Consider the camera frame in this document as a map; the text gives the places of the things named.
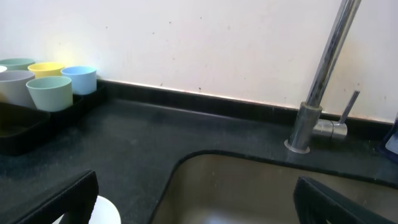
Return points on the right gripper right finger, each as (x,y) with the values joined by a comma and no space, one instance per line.
(320,208)

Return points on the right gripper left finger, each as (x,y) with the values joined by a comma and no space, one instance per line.
(71,202)

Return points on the white cup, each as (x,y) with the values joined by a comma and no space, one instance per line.
(105,211)

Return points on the black tray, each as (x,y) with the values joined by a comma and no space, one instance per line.
(25,143)
(84,102)

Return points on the steel tap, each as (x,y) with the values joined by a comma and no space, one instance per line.
(306,124)

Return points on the steel sink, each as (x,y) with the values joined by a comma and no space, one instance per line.
(233,193)

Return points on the blue soap bottle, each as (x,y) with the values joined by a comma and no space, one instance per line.
(392,143)

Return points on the green cup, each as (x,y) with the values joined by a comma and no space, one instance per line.
(15,63)
(49,96)

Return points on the blue cup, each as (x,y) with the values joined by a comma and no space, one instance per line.
(81,81)

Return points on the grey cup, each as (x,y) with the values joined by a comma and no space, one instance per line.
(14,88)

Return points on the yellow cup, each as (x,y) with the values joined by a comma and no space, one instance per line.
(46,70)

